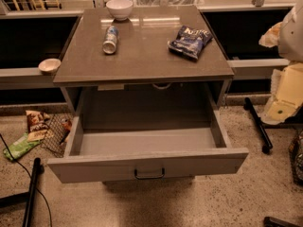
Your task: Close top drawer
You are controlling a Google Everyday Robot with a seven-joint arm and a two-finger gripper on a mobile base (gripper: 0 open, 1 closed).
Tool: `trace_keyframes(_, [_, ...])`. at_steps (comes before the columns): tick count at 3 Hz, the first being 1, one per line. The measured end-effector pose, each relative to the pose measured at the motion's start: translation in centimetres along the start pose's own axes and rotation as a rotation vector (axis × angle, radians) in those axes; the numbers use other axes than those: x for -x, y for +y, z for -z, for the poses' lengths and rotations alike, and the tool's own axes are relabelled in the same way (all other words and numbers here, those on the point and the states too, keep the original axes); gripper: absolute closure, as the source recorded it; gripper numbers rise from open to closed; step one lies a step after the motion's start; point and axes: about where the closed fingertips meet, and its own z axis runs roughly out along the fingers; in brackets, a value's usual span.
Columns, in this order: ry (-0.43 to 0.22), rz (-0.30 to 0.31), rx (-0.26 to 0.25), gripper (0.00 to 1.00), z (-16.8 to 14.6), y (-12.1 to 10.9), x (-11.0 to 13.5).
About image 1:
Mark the grey top drawer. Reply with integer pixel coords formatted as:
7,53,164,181
46,84,250,184

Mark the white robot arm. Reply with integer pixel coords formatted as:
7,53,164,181
258,0,303,125

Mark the grey drawer cabinet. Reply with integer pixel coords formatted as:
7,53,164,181
52,5,235,118

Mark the blue chip bag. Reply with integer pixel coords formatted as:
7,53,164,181
168,26,213,61

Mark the silver blue can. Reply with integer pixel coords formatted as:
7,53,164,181
102,26,118,55

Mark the orange item in basket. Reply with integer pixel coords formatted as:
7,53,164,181
62,119,72,143

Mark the black stand leg right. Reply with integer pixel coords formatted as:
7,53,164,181
243,97,273,154

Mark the black stand leg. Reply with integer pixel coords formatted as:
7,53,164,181
243,97,273,154
0,158,43,227

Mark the white bowl on cabinet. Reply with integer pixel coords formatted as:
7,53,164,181
106,0,133,21

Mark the small white bowl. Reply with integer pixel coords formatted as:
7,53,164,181
38,59,61,74

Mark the brown snack bag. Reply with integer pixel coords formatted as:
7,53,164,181
26,111,50,142

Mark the green snack bag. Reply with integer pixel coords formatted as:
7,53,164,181
3,133,41,161

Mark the dark basket right edge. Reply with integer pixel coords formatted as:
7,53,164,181
289,131,303,185

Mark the black stand leg left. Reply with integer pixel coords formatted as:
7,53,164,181
0,158,43,227

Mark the black object bottom right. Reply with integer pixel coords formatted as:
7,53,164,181
263,217,299,227

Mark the black drawer handle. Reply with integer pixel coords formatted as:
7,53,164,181
134,167,166,181

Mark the black wire basket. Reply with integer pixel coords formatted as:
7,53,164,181
41,113,73,158

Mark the black cable on floor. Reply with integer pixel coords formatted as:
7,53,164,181
0,133,53,227

